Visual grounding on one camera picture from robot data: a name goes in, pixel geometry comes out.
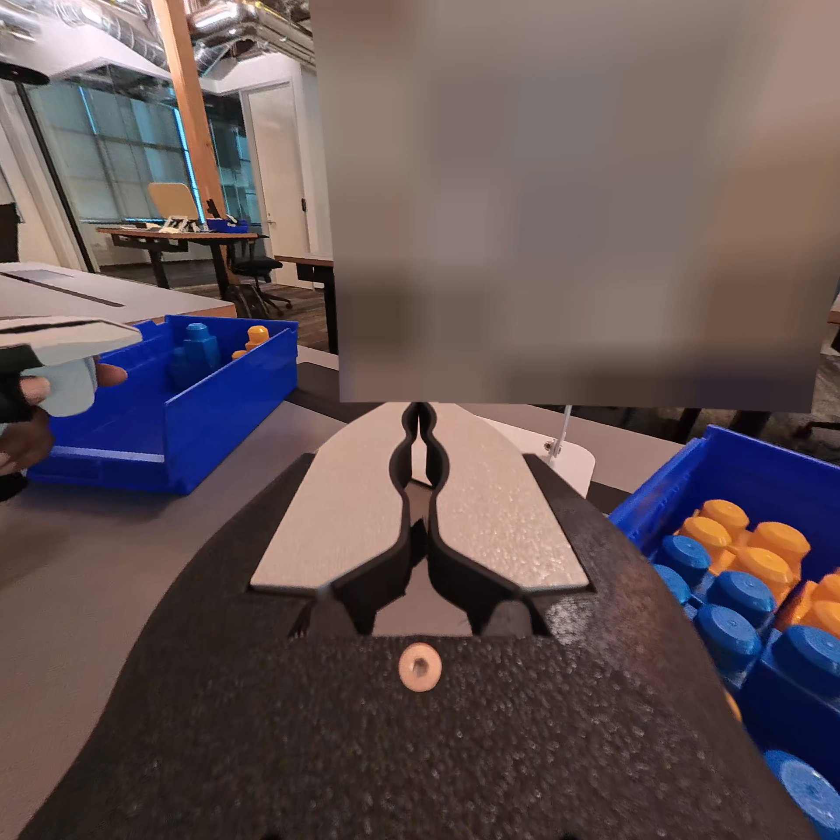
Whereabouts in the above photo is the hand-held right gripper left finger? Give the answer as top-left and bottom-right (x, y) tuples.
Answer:
(249, 402), (424, 593)

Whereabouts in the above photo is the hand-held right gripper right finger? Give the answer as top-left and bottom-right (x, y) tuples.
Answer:
(419, 402), (592, 596)

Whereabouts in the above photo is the blue one-stud mega block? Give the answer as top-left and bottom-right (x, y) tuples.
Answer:
(184, 322), (222, 376)

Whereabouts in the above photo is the pile of blue mega blocks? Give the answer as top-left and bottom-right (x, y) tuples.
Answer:
(653, 535), (840, 840)

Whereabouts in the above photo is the person's left hand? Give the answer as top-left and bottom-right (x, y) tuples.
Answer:
(0, 364), (130, 475)

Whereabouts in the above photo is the grey top table wooden edge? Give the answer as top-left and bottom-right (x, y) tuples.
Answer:
(0, 262), (237, 327)

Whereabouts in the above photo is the wooden document stand white base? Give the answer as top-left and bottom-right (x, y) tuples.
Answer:
(472, 403), (595, 500)
(147, 182), (199, 232)

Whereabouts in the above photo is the wooden top office desk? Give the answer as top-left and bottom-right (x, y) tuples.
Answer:
(97, 225), (270, 290)
(274, 255), (337, 355)

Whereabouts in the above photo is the black floor lamp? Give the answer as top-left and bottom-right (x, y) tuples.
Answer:
(0, 66), (97, 273)

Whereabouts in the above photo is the black office chair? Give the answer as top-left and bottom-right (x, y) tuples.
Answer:
(226, 252), (294, 319)

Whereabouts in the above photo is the white door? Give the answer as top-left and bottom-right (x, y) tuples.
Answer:
(244, 82), (311, 258)

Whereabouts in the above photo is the silver ventilation duct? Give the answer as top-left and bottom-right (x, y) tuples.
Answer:
(39, 0), (316, 74)

